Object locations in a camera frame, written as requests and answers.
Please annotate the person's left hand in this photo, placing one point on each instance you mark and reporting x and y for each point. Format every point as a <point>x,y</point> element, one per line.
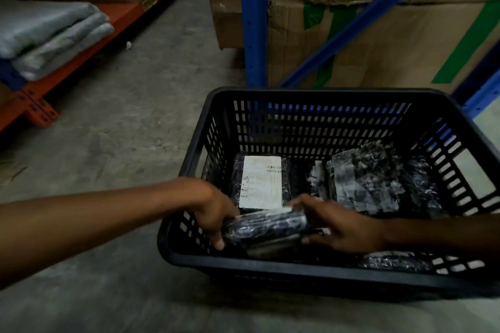
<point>205,204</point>

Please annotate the person's right hand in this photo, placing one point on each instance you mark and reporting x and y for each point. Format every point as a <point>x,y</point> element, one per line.
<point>338,225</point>

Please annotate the person's right thumb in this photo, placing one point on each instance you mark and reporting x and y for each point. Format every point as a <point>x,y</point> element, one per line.
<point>314,239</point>

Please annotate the person's left thumb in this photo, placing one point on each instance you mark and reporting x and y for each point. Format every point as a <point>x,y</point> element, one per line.
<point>218,235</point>

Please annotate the black plastic packet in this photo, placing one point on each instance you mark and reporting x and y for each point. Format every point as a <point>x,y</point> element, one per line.
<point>265,225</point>

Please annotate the person's left forearm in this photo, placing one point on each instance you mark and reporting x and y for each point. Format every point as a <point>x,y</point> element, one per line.
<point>84,233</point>

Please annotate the person's right forearm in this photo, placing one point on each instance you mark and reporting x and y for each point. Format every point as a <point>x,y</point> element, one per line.
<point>443,235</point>

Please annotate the black plastic basket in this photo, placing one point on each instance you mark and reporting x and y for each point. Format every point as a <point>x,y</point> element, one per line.
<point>332,188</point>

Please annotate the small black white packet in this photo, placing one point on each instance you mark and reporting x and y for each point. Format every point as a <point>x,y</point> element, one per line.
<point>317,180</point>

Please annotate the black packet with white label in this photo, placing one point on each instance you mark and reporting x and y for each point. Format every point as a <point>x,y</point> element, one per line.
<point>261,182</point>

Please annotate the black white patterned packet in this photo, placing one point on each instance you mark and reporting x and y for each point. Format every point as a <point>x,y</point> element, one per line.
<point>367,178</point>

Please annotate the dark glossy packet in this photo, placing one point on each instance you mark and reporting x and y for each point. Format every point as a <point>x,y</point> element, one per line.
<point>394,261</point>

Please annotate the dark patterned plastic packet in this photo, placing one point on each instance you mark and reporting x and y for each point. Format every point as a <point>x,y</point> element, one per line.
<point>424,186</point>

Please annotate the cardboard box with green tape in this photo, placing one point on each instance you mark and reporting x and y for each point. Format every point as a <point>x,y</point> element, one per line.
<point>386,46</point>

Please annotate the tall taped cardboard box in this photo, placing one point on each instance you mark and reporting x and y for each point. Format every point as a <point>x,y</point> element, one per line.
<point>223,1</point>

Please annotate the orange metal shelf rack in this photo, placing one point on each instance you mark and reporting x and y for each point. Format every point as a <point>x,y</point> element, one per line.
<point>78,44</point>

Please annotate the grey folded cloth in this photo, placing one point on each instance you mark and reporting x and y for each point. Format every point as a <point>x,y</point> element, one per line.
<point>43,24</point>
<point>64,51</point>

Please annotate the blue metal rack frame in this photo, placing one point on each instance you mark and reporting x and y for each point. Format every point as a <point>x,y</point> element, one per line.
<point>312,20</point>

